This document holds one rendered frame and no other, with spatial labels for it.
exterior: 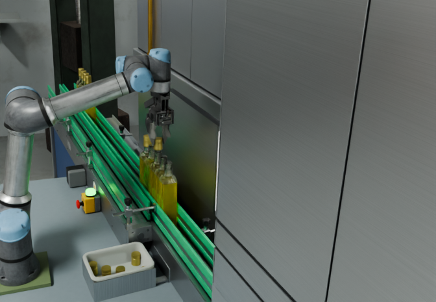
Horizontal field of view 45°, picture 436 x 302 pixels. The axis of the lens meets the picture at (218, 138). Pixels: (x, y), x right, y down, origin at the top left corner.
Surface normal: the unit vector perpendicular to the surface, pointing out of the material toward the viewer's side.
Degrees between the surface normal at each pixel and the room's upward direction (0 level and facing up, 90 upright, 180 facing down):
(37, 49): 90
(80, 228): 0
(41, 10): 90
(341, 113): 90
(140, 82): 93
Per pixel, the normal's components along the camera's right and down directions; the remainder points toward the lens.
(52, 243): 0.04, -0.93
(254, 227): -0.89, 0.13
